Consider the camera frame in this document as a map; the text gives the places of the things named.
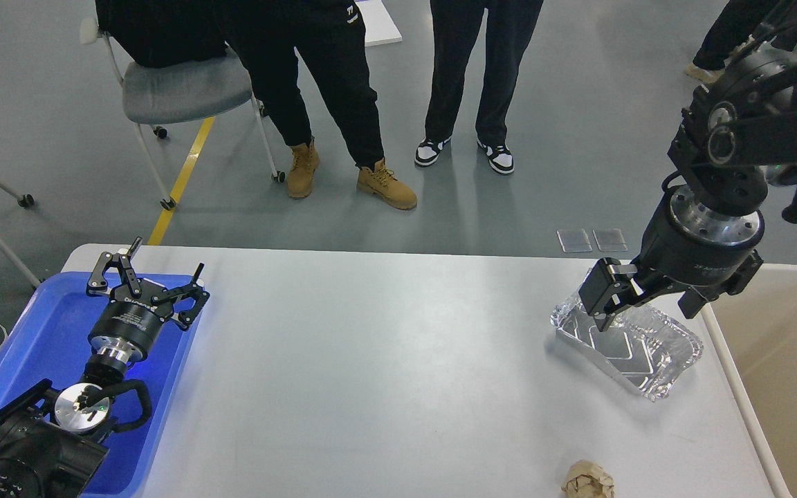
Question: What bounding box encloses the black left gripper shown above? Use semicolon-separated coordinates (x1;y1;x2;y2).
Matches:
86;237;211;363

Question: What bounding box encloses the person in black-white sneakers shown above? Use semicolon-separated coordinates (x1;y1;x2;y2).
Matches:
414;0;544;175

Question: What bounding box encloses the aluminium foil tray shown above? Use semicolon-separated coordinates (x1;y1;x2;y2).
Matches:
550;291;704;403

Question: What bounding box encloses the black jacket on chair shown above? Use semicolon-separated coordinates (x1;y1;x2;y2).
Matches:
95;1;227;68

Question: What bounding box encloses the person in tan boots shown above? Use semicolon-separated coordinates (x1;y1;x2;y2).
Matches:
210;1;418;210

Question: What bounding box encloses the grey office chair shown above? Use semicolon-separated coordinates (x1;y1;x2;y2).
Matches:
80;18;286;212

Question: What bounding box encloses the crumpled brown paper ball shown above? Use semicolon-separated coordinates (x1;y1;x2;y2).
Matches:
562;460;616;497

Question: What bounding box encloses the white board on floor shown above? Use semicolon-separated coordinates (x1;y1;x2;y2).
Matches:
355;0;403;48

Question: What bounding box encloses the beige plastic bin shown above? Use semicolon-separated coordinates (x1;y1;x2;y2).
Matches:
702;264;797;497

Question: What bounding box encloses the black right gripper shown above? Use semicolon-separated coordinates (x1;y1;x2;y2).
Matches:
578;187;764;332

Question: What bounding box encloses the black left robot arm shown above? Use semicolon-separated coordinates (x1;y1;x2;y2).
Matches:
0;239;211;497

